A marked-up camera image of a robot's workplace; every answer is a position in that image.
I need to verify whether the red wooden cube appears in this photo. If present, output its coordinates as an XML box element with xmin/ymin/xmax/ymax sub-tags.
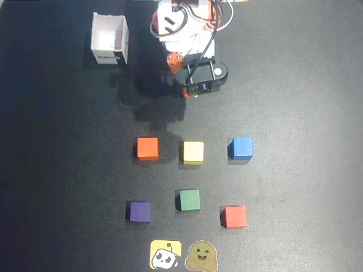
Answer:
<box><xmin>222</xmin><ymin>205</ymin><xmax>248</xmax><ymax>229</ymax></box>

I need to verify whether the dark felt mat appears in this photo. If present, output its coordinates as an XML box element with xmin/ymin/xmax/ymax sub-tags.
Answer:
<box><xmin>0</xmin><ymin>0</ymin><xmax>363</xmax><ymax>272</ymax></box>

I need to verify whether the white open paper box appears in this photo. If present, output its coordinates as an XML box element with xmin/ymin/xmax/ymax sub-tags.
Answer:
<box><xmin>90</xmin><ymin>11</ymin><xmax>130</xmax><ymax>66</ymax></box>

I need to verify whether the yellow robot face sticker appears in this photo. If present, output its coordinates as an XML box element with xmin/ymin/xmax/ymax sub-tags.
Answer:
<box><xmin>149</xmin><ymin>240</ymin><xmax>183</xmax><ymax>270</ymax></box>

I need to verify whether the yellow wooden cube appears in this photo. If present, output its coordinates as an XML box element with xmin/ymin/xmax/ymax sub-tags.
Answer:
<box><xmin>181</xmin><ymin>141</ymin><xmax>205</xmax><ymax>166</ymax></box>

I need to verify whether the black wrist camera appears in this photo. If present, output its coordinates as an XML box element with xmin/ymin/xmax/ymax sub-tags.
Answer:
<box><xmin>172</xmin><ymin>55</ymin><xmax>229</xmax><ymax>99</ymax></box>

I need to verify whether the orange wooden cube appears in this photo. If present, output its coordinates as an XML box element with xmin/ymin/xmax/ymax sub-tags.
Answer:
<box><xmin>136</xmin><ymin>137</ymin><xmax>159</xmax><ymax>162</ymax></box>

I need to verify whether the blue wooden cube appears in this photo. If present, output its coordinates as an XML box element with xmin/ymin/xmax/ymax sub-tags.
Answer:
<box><xmin>230</xmin><ymin>137</ymin><xmax>254</xmax><ymax>161</ymax></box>

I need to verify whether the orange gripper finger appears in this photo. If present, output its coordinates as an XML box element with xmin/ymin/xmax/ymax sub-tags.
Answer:
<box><xmin>166</xmin><ymin>52</ymin><xmax>190</xmax><ymax>99</ymax></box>

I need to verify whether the smiling hugging face sticker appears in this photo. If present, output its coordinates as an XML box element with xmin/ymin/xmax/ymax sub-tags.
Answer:
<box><xmin>184</xmin><ymin>240</ymin><xmax>218</xmax><ymax>271</ymax></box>

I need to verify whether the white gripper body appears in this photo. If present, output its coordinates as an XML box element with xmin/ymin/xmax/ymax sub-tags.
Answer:
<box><xmin>161</xmin><ymin>28</ymin><xmax>216</xmax><ymax>62</ymax></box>

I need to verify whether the white servo cable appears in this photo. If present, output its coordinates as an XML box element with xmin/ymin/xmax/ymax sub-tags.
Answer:
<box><xmin>214</xmin><ymin>0</ymin><xmax>235</xmax><ymax>31</ymax></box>

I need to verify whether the purple wooden cube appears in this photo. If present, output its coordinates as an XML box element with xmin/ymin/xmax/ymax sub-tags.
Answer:
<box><xmin>129</xmin><ymin>201</ymin><xmax>151</xmax><ymax>223</ymax></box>

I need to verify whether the green wooden cube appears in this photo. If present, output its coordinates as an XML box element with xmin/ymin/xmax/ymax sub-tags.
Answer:
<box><xmin>178</xmin><ymin>189</ymin><xmax>201</xmax><ymax>213</ymax></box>

